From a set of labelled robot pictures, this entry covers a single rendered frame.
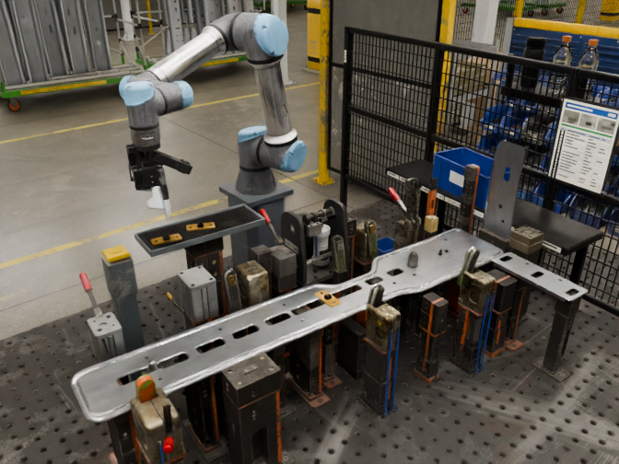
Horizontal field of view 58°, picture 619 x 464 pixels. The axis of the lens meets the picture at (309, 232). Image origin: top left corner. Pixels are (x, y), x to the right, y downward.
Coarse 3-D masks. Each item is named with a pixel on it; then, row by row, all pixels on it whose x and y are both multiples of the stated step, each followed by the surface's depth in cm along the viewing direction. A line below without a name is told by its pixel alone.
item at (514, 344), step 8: (520, 280) 180; (520, 288) 182; (520, 296) 185; (520, 304) 187; (512, 312) 186; (512, 320) 188; (512, 328) 190; (512, 336) 193; (504, 344) 192; (512, 344) 192; (520, 344) 192
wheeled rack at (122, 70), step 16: (112, 0) 811; (112, 16) 817; (144, 48) 771; (112, 64) 838; (128, 64) 821; (0, 80) 684; (64, 80) 735; (80, 80) 745; (96, 80) 748; (112, 80) 760; (0, 96) 764; (16, 96) 698
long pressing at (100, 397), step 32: (384, 256) 186; (448, 256) 186; (480, 256) 186; (320, 288) 169; (416, 288) 170; (224, 320) 155; (256, 320) 155; (288, 320) 155; (320, 320) 155; (128, 352) 143; (160, 352) 143; (192, 352) 143; (224, 352) 143; (256, 352) 144; (96, 384) 133; (128, 384) 133; (160, 384) 133; (192, 384) 134; (96, 416) 124
